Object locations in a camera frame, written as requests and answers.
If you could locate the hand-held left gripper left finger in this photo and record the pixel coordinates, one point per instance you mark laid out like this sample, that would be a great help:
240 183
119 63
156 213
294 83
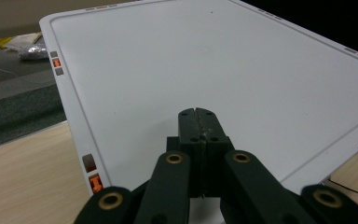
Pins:
188 137

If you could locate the white two-tier shoe rack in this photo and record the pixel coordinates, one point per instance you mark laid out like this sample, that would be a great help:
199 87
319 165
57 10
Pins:
167 62

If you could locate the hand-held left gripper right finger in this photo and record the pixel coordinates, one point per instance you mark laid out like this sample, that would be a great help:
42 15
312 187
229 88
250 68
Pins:
214 140

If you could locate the clear crumpled plastic bag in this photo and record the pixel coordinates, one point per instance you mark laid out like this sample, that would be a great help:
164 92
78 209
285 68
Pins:
33 52

